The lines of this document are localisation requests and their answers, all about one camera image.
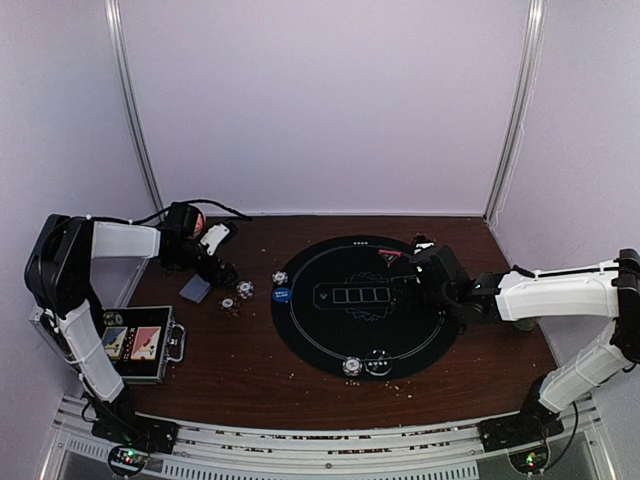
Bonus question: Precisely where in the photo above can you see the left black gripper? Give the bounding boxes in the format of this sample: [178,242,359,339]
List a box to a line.
[169,237,237,289]

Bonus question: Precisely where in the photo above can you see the blue white chip stack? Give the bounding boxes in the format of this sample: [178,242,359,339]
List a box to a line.
[236,280,255,300]

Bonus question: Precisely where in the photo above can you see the blue white chips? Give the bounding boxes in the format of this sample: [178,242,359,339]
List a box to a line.
[272,271,289,286]
[342,356,363,377]

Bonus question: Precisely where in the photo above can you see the red black all-in triangle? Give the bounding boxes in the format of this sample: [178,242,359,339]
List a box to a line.
[378,249,403,267]

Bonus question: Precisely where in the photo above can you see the blue small blind button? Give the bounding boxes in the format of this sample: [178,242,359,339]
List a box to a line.
[272,287,292,304]

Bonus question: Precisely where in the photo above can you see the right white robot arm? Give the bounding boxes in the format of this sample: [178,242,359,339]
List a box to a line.
[409,243,639,442]

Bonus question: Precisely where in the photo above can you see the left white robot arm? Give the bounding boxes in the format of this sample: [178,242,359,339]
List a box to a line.
[24,199,238,403]

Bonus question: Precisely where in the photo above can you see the blue card deck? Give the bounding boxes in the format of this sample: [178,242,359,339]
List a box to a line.
[179,275,212,304]

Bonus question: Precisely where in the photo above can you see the red black chip stack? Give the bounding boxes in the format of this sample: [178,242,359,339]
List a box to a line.
[220,297,241,317]

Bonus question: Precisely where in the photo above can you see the red white patterned bowl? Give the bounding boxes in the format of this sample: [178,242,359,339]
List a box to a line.
[193,215,206,237]

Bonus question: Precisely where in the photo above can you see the round black poker mat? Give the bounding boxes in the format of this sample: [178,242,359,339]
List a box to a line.
[271,235,461,381]

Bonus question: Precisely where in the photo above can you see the aluminium poker case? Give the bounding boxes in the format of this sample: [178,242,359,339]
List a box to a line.
[94,305,187,385]

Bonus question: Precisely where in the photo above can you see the red card box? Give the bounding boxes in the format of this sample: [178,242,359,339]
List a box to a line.
[130,326,162,361]

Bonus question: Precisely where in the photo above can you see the chips in case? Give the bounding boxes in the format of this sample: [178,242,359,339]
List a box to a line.
[102,310,124,327]

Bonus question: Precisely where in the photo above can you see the yellow blue card box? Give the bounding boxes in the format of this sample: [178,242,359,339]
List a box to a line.
[102,326,128,360]

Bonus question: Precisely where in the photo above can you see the right aluminium frame post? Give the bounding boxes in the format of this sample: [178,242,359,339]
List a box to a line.
[483,0,547,228]

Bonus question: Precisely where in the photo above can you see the aluminium frame post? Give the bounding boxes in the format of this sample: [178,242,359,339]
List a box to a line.
[483,0,547,228]
[104,0,164,210]

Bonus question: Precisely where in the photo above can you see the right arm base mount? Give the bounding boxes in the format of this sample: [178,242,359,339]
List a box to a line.
[478,413,564,453]

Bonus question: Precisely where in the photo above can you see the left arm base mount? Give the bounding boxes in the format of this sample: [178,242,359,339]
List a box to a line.
[91,416,179,454]

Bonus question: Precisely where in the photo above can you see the aluminium front rail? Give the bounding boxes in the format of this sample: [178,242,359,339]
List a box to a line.
[39,417,621,480]

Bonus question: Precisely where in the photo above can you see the left aluminium frame post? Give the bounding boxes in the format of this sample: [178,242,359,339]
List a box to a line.
[104,0,164,210]

